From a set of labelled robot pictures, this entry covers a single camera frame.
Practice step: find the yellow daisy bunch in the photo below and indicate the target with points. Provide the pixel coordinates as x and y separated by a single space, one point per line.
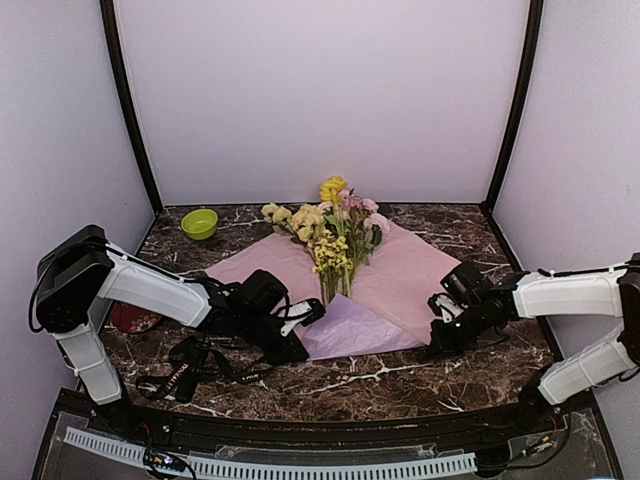
306 226

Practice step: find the left black frame post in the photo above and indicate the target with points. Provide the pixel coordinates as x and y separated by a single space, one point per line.
128 109

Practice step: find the white slotted cable duct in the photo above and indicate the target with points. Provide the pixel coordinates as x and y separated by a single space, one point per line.
241 463

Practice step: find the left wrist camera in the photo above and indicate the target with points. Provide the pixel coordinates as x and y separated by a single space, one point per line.
263 291

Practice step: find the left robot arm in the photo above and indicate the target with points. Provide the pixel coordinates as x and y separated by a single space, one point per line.
87 268

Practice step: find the right black frame post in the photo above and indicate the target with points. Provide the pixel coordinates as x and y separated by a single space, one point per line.
525 69

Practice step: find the small yellow filler flowers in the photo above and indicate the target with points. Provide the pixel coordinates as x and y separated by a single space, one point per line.
333 266

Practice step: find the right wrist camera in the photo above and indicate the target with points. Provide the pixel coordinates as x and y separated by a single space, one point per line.
462 281

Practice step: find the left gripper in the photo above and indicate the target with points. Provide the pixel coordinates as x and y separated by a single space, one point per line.
278 356

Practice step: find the pink wrapping paper sheet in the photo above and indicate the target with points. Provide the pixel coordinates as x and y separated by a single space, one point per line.
388 308

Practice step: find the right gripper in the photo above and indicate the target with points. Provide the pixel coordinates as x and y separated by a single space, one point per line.
440 341

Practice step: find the black printed ribbon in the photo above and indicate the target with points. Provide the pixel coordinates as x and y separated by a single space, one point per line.
194 361

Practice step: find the black frame post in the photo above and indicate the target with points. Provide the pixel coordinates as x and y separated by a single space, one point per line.
525 69
128 109

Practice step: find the yellow rose stem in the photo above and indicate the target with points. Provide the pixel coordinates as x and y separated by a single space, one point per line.
330 192

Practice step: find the green plastic bowl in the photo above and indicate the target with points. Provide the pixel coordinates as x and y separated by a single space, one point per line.
200 224

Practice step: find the black front rail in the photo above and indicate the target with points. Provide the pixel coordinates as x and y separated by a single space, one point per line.
182 426

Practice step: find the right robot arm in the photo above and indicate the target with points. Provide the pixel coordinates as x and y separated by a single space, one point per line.
471 304

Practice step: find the red floral dish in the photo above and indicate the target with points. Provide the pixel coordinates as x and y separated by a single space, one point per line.
133 320

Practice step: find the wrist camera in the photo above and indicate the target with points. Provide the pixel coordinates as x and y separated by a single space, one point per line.
462 281
263 291

